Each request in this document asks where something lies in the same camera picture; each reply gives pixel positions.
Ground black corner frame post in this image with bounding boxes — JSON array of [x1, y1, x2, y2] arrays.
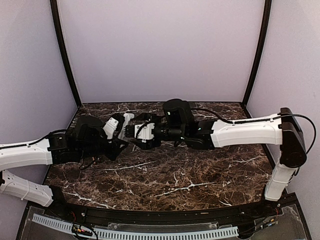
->
[[49, 0, 82, 108], [242, 0, 272, 107]]

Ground black left corner frame post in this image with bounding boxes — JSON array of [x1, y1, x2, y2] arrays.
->
[[49, 0, 82, 108]]

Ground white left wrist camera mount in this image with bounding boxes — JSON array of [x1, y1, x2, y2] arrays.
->
[[102, 113, 125, 140]]

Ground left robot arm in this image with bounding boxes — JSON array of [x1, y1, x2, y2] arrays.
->
[[0, 113, 134, 218]]

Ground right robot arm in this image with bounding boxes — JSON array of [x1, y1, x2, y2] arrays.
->
[[123, 98, 311, 217]]

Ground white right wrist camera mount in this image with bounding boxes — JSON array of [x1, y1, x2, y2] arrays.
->
[[134, 123, 155, 143]]

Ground black right corner frame post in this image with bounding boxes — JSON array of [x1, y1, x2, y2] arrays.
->
[[242, 0, 272, 107]]

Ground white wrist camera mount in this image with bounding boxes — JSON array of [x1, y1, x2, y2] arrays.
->
[[102, 113, 125, 140], [134, 123, 155, 143]]

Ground clear acrylic plate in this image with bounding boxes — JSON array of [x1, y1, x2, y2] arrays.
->
[[107, 222, 218, 233]]

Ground white remote control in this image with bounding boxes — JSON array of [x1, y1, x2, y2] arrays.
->
[[117, 113, 135, 142]]

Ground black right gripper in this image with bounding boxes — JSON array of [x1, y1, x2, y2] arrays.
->
[[130, 113, 186, 151]]

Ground white slotted cable duct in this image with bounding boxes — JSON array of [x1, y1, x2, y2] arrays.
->
[[32, 214, 239, 240]]

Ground black front frame rail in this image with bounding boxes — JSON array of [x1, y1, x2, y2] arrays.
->
[[45, 201, 283, 226]]

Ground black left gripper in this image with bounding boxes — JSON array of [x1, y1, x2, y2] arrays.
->
[[78, 134, 129, 161]]

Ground small wires on table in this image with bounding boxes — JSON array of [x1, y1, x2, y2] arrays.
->
[[79, 156, 103, 171]]

